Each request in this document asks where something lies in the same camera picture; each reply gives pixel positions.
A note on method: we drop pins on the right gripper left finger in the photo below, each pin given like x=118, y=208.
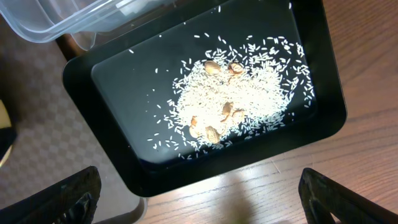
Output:
x=72, y=200

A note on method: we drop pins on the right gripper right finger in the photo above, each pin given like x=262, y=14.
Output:
x=323, y=199

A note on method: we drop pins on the rice and nut scraps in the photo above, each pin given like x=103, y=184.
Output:
x=231, y=74

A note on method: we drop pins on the yellow plate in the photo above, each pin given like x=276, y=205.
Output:
x=8, y=134

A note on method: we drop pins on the brown serving tray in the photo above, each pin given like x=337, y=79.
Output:
x=53, y=141

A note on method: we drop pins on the black tray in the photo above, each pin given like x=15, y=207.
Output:
x=111, y=101

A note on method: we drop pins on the clear plastic bin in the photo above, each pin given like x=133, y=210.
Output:
x=42, y=21

